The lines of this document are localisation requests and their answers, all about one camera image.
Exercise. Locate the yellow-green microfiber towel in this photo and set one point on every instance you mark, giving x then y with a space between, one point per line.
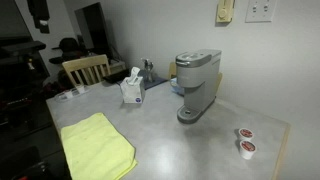
95 150

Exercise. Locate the dark blue placemat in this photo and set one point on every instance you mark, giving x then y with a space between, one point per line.
147 84

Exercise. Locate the glass jar with metal utensils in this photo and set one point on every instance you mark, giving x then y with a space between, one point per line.
148 69

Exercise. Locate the grey tissue box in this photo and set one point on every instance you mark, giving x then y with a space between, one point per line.
132 87

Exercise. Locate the grey pod coffee machine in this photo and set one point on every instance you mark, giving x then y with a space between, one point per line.
197 73

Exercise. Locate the upper red-lid coffee pod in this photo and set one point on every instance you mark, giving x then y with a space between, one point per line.
245 134

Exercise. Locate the red-lid coffee pod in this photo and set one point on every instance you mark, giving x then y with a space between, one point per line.
247 149
245 134

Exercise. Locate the lower red-lid coffee pod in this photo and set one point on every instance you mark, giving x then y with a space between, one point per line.
247 149

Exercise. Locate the beige wall thermostat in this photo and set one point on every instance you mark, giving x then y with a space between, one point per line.
225 11

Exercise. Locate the white wall switch plate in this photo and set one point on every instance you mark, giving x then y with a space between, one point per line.
260 11

